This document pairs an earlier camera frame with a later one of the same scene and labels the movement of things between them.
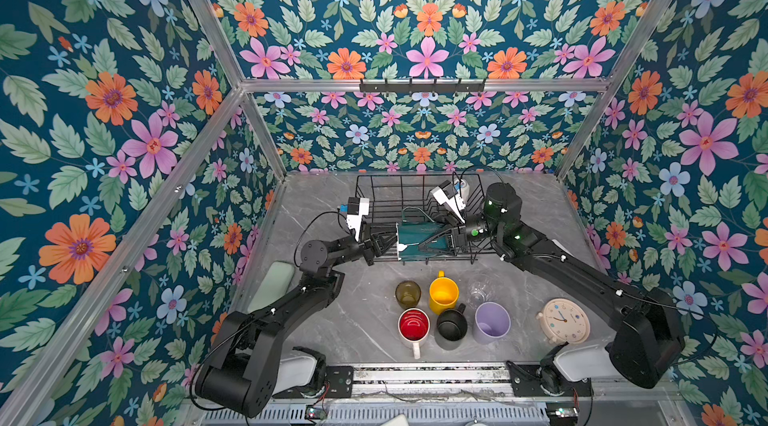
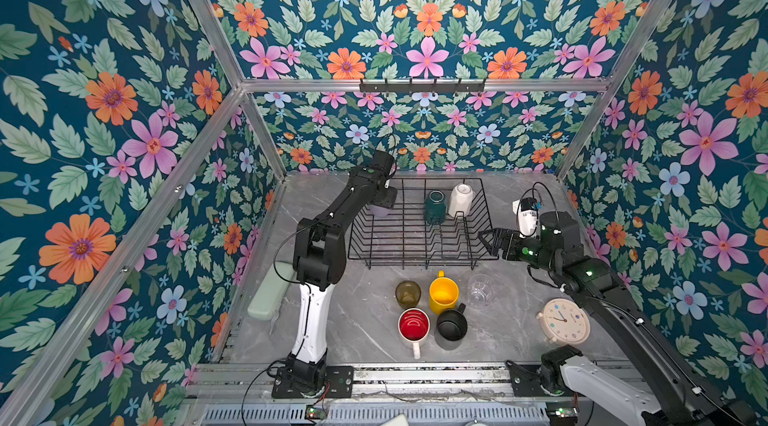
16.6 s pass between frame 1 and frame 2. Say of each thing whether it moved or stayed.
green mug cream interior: moved
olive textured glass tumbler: stayed
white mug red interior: stayed
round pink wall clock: stayed
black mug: stayed
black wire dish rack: stayed
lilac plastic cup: moved
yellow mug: stayed
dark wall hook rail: stayed
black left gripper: moved
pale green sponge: stayed
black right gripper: moved
